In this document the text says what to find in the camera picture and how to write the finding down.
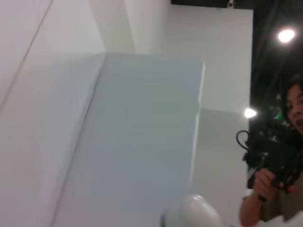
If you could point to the bystander hand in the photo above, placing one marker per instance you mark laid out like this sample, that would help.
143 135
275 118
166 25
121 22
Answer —
264 182

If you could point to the bystander forearm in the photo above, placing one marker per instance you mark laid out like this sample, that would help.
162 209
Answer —
252 210

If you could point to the bystander brown shirt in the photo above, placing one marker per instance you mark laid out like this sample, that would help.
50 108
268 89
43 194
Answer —
286 205

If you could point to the round ceiling light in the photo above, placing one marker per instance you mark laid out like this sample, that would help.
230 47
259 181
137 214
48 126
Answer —
286 36
249 113

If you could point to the white rounded robot shell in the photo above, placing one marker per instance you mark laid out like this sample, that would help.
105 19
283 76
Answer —
198 212

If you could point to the bystander head black hair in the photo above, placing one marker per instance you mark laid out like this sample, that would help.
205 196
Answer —
296 104

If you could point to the black handheld camera rig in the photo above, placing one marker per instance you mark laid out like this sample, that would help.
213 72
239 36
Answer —
272 153

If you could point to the small ceiling security camera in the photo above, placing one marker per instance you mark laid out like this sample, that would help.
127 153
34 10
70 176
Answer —
230 3

